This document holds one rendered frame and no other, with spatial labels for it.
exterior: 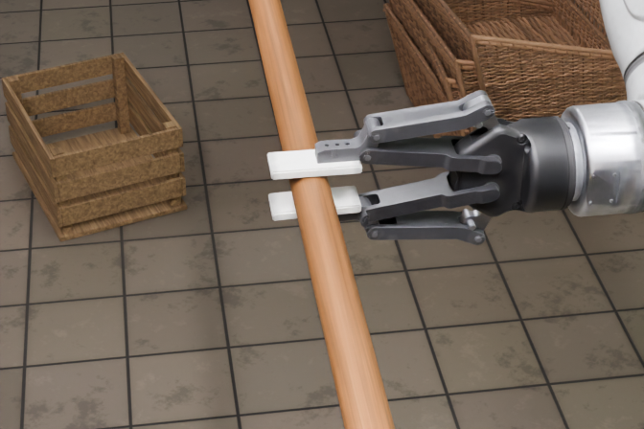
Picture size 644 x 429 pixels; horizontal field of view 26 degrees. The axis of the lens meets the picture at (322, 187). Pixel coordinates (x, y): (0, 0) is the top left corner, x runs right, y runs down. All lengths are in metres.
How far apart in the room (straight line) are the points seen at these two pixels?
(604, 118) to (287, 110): 0.26
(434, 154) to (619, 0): 0.22
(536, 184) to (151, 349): 1.80
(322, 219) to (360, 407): 0.20
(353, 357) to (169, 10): 3.26
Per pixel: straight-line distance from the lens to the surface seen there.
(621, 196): 1.11
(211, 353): 2.79
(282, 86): 1.19
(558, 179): 1.09
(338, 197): 1.10
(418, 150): 1.08
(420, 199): 1.10
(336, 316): 0.93
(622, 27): 1.19
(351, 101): 3.61
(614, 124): 1.10
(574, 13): 3.52
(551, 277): 3.02
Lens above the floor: 1.79
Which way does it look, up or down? 33 degrees down
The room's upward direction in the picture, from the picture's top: straight up
